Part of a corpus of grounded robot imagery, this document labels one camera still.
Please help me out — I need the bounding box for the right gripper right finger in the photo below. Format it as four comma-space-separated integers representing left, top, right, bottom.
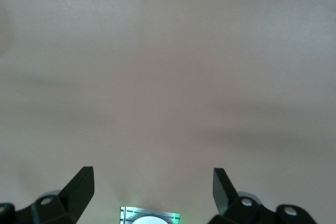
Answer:
208, 167, 318, 224

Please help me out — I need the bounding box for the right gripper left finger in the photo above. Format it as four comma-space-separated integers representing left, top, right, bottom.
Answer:
0, 166, 95, 224

